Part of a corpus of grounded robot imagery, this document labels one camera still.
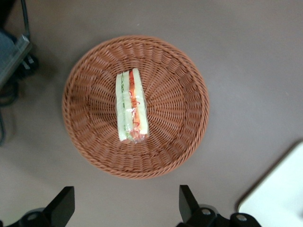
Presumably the plastic-wrapped sandwich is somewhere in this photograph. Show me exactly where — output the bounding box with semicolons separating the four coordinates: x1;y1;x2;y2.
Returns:
115;68;150;144

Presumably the black appliance power cable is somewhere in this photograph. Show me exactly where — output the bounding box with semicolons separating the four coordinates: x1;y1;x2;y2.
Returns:
0;54;40;147

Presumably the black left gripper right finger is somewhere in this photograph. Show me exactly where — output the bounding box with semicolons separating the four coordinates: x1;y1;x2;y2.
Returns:
176;184;218;227

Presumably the round brown wicker basket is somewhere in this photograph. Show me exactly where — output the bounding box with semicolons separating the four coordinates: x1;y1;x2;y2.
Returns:
62;35;210;180

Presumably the beige plastic serving tray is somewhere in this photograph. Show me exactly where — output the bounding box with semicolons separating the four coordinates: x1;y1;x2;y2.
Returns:
237;140;303;227

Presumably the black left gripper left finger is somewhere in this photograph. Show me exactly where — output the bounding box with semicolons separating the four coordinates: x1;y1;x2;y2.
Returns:
16;186;76;227

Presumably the black appliance with grey box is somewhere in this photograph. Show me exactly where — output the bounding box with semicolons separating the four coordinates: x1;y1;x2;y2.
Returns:
0;0;33;89

